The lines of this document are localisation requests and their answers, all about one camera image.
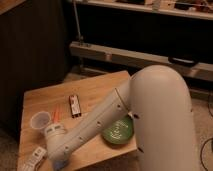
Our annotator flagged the orange marker pen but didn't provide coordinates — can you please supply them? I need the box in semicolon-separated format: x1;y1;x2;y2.
53;107;59;123

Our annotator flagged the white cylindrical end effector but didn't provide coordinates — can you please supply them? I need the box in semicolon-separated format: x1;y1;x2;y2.
44;123;66;140

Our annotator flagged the vertical metal pole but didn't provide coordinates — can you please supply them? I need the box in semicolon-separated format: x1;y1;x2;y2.
73;0;83;44

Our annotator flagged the green bowl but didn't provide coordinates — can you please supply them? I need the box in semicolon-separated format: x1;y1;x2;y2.
101;115;134;145

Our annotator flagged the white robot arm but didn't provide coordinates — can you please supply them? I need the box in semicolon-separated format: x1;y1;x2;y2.
45;65;200;171

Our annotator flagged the grey metal rail beam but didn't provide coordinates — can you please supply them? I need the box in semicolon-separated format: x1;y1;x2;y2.
69;41;213;82

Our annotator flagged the blue cloth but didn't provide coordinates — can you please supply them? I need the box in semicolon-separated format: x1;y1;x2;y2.
53;161;67;171

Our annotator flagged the black floor cable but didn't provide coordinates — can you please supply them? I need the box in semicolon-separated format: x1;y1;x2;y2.
199;94;213;171

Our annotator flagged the clear plastic cup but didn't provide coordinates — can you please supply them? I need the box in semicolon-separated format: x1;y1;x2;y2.
30;111;51;131

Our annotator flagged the black handle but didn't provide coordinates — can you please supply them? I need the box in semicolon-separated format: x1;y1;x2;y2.
168;57;199;67

